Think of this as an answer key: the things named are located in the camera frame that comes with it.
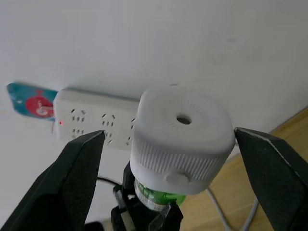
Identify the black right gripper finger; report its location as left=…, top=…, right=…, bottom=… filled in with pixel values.
left=122, top=164, right=137, bottom=197
left=233, top=127, right=308, bottom=231
left=0, top=130, right=107, bottom=231
left=148, top=201, right=184, bottom=231

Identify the green repellent liquid bottle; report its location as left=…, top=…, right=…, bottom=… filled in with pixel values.
left=133, top=177, right=187, bottom=212

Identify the white mosquito repellent heater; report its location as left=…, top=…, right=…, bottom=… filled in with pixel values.
left=129, top=86, right=236, bottom=195

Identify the white power strip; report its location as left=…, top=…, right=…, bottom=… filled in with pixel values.
left=53, top=88, right=141, bottom=151

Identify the teal packet with red balloon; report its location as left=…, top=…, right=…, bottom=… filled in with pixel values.
left=6, top=82, right=59, bottom=124

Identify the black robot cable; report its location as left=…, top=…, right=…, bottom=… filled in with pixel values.
left=95, top=176, right=121, bottom=186

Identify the white power cable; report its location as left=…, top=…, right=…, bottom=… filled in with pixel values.
left=205, top=187, right=259, bottom=231

